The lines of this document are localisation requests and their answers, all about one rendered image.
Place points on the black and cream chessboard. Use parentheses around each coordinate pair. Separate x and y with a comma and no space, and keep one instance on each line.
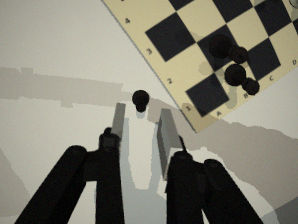
(174,36)

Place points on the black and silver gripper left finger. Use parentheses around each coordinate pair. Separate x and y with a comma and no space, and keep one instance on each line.
(56,198)

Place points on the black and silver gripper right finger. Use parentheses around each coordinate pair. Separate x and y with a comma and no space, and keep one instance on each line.
(228,204)

